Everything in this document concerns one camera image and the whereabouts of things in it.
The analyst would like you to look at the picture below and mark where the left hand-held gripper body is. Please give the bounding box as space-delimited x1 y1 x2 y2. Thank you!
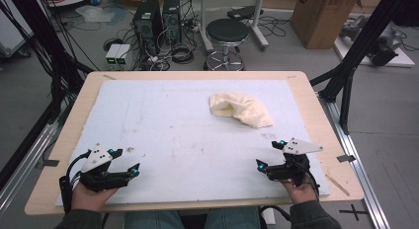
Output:
79 143 132 192

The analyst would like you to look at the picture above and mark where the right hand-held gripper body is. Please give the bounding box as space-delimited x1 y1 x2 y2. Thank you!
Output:
265 137 324 188

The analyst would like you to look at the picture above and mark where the cream patterned cloth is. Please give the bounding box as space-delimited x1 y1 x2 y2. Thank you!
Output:
209 92 275 129

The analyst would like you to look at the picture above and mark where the person's left hand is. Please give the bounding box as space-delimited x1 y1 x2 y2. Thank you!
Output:
70 181 118 213

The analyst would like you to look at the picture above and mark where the person's right hand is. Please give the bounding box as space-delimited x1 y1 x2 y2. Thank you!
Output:
280 176 319 205

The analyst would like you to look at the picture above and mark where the thin wooden stick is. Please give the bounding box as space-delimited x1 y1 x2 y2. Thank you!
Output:
325 174 351 197

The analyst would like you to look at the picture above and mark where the person's left leg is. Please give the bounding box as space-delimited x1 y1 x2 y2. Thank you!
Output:
124 210 182 229

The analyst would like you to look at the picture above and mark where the person's leg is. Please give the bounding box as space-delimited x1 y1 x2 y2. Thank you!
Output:
204 207 261 229
124 210 182 229

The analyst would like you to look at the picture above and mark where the person's right leg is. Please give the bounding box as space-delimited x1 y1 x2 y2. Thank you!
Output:
204 207 261 229

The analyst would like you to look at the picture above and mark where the white foam mat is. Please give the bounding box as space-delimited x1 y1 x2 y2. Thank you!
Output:
54 79 331 207

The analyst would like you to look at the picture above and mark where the black tape cross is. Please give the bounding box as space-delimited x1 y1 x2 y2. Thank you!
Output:
339 203 369 222

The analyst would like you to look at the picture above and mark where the white power supply unit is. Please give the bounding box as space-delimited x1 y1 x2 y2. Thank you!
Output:
115 43 131 70
105 43 123 70

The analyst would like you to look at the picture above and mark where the white metal stand leg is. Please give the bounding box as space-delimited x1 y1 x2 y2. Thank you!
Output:
251 0 270 51
197 0 215 54

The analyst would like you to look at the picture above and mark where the black round stool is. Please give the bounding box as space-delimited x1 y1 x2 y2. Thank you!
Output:
203 18 250 71

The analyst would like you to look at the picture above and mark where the brown cardboard box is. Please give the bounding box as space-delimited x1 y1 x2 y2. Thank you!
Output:
290 0 363 50

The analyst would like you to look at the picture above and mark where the large black computer tower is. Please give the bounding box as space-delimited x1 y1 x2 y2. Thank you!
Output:
132 0 164 55

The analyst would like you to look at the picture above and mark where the black flat device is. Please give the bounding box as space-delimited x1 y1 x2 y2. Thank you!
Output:
226 5 265 21

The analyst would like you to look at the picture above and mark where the clear plastic sheet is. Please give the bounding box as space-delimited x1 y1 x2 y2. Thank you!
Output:
75 5 117 25

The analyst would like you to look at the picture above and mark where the grey robot part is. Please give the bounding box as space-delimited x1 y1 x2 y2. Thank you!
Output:
339 15 404 67

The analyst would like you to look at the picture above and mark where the slim black computer tower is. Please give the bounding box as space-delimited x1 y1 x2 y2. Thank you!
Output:
161 0 183 45

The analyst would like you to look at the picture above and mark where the white board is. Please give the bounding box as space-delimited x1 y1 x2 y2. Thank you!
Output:
333 25 416 68

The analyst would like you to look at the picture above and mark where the white cabinet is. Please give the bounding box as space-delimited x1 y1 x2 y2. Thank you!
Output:
0 8 34 59

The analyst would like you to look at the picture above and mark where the right hand-held gripper cable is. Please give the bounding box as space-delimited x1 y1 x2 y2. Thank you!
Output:
297 163 321 202

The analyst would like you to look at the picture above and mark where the thick black cable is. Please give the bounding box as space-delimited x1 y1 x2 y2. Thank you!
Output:
258 204 293 228

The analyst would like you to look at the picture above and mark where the aluminium rail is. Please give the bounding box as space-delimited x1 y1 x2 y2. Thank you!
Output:
317 92 391 229
0 123 60 220

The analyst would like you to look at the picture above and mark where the coiled black cable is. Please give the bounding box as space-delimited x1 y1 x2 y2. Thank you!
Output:
171 44 196 65

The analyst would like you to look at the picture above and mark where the black metal frame stand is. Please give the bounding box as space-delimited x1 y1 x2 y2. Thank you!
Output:
309 0 409 135
0 0 95 124

